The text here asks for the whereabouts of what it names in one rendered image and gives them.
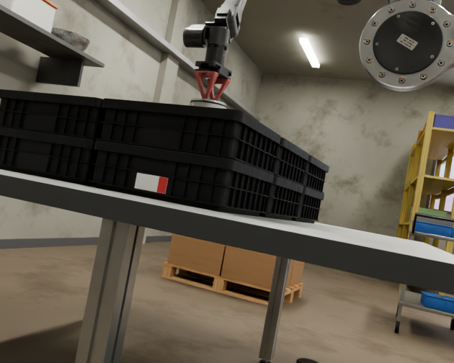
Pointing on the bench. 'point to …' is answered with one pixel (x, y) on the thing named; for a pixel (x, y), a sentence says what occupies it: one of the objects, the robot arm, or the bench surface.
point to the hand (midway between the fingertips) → (209, 98)
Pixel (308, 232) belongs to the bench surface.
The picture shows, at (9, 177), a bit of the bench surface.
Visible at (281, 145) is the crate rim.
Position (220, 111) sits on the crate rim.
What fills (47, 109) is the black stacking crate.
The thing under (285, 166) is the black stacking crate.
